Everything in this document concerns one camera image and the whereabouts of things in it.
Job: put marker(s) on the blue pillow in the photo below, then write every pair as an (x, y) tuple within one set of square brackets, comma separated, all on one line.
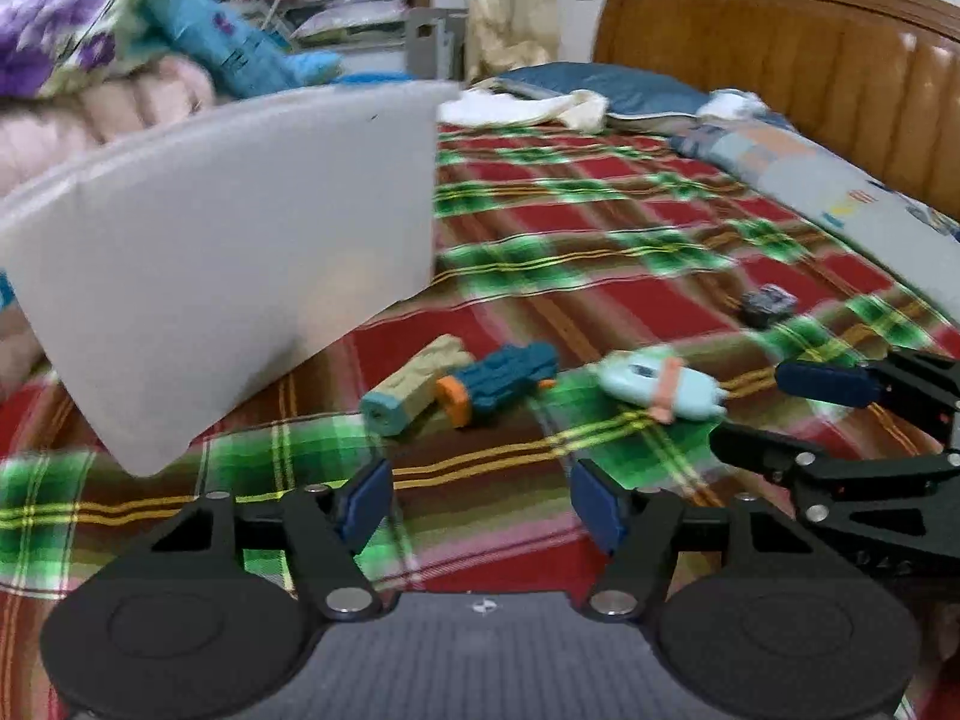
[(607, 90)]

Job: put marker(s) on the beige patterned curtain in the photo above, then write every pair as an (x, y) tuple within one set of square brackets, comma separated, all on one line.
[(510, 7)]

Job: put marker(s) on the white plastic container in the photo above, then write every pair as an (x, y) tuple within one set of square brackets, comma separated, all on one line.
[(225, 255)]

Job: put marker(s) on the dark toy car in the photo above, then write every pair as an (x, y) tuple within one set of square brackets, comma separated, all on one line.
[(766, 304)]

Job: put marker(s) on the wooden headboard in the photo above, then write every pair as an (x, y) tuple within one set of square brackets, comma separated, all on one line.
[(787, 52)]

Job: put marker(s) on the teal printed blanket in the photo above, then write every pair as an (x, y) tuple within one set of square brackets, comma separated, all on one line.
[(217, 37)]

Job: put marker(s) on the pink quilt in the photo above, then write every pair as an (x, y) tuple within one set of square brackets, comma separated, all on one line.
[(112, 112)]

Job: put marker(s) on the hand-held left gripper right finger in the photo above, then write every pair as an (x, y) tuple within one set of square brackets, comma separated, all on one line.
[(600, 506)]

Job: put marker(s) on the light teal plush toy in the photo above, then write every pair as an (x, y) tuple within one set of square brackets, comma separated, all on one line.
[(645, 382)]

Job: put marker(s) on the long printed pillow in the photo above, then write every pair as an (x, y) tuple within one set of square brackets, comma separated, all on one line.
[(810, 187)]

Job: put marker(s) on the plaid bed sheet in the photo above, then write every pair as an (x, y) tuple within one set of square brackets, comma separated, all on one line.
[(570, 225)]

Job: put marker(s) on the white cloth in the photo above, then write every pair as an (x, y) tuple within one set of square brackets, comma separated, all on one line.
[(510, 109)]

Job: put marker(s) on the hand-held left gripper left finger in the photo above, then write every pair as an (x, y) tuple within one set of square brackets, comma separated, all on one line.
[(364, 502)]

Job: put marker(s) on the beige and teal toy cylinder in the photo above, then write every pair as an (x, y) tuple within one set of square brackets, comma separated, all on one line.
[(409, 390)]

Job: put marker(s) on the dark teal toy gun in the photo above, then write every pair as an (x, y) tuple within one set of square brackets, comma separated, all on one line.
[(499, 382)]

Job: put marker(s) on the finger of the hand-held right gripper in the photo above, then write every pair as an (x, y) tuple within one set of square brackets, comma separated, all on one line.
[(825, 382), (847, 476)]

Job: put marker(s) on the light pillow on windowsill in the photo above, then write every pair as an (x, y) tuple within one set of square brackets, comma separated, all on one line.
[(352, 19)]

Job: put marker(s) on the folding chair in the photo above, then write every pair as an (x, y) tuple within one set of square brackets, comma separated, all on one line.
[(274, 0)]

